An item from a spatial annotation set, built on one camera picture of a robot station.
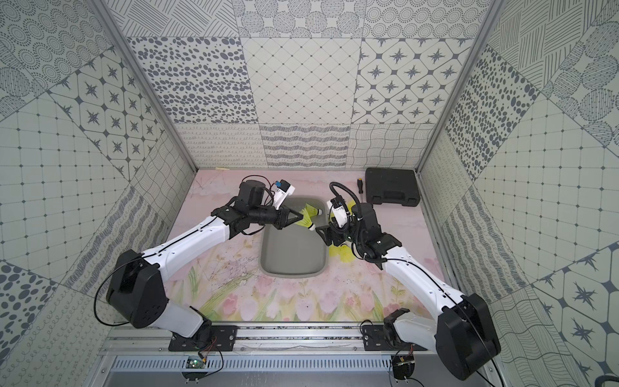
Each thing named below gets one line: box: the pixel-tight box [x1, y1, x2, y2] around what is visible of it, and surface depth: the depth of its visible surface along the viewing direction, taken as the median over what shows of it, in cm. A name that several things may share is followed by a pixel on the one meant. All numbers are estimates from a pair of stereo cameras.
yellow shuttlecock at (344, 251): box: [328, 244, 357, 264], surface depth 94 cm
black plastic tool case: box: [365, 166, 420, 208], surface depth 113 cm
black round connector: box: [390, 353, 416, 380], surface depth 74 cm
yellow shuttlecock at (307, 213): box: [294, 203, 323, 232], surface depth 83 cm
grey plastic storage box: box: [258, 195, 330, 279], surface depth 92 cm
